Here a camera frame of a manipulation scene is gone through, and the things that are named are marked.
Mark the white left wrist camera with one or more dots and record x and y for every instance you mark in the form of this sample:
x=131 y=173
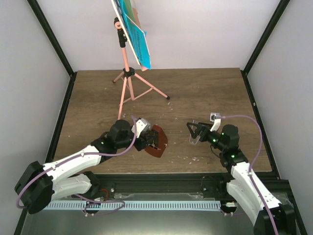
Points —
x=141 y=125

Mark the pink tripod music stand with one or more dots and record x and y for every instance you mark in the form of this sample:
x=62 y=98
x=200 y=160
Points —
x=129 y=72

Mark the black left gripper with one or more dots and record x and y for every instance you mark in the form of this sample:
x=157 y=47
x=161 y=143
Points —
x=143 y=142

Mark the black frame post left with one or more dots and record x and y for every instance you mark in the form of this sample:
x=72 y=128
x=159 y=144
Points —
x=38 y=12

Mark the red-brown wooden metronome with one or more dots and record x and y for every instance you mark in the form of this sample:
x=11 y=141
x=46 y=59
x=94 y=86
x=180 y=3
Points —
x=162 y=143

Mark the clear plastic metronome cover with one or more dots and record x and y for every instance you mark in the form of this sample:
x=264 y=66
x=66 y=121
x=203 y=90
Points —
x=195 y=132

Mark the black frame post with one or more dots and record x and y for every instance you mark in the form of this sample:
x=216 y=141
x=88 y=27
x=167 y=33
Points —
x=38 y=12
x=281 y=7

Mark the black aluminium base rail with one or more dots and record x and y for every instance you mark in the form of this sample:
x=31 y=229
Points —
x=156 y=186

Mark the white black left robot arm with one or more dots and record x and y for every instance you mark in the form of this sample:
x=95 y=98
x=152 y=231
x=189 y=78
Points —
x=113 y=143

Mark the black frame post right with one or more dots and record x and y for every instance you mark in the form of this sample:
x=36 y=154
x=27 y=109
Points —
x=281 y=7

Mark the blue sheet music booklet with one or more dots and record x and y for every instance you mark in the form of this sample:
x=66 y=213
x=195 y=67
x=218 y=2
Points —
x=130 y=33

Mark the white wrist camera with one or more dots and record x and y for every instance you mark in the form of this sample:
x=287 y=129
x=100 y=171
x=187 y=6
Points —
x=141 y=125
x=215 y=118

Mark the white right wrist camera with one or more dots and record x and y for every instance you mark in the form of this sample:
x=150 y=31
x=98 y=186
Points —
x=215 y=118

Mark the light blue slotted cable duct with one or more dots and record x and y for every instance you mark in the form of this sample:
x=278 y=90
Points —
x=75 y=205

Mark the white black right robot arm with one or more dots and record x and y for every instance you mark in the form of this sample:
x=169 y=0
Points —
x=268 y=215

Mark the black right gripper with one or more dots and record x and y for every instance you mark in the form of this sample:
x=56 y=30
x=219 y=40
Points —
x=205 y=129

